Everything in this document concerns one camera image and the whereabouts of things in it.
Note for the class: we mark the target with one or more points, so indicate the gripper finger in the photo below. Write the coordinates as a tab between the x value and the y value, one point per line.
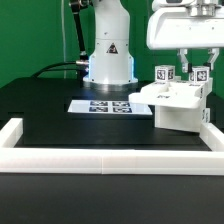
182	55
213	55

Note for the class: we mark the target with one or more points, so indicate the white chair back frame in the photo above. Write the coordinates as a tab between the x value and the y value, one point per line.
176	94

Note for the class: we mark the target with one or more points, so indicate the white chair seat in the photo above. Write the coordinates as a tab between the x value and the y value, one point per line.
181	119

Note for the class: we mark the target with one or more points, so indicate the white U-shaped fence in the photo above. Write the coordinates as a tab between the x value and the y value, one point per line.
86	161

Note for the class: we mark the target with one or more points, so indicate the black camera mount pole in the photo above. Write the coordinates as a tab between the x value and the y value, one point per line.
76	7

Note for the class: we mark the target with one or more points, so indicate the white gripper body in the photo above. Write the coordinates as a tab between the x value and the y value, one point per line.
174	28

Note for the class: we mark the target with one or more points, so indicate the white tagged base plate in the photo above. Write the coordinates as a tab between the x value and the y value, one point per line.
108	107

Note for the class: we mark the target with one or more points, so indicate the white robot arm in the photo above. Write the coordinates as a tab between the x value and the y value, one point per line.
111	65

